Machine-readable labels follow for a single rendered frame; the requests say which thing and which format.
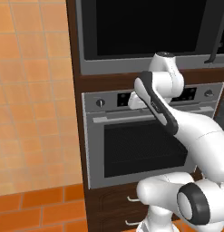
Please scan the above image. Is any dark brown drawer front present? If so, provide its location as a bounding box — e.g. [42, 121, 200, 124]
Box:
[98, 215, 148, 232]
[96, 186, 148, 216]

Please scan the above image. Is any grey oven door handle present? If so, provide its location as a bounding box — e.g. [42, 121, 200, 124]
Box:
[92, 109, 215, 124]

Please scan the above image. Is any oven door with dark window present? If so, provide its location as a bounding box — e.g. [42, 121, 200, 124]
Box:
[85, 109, 216, 189]

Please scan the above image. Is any black and grey microwave oven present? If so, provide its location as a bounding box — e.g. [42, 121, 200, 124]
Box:
[74, 0, 224, 76]

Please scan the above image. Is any stainless steel oven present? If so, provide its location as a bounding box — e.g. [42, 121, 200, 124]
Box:
[81, 82, 224, 190]

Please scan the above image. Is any silver drawer handle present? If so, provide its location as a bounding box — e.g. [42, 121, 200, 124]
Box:
[126, 195, 142, 203]
[124, 219, 142, 227]

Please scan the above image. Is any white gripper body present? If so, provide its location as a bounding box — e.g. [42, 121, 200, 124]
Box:
[127, 91, 151, 111]

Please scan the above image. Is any dark brown wooden cabinet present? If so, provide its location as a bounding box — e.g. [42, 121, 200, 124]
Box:
[65, 0, 224, 232]

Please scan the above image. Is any black microwave door handle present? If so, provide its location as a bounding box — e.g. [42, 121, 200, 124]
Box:
[203, 0, 224, 64]

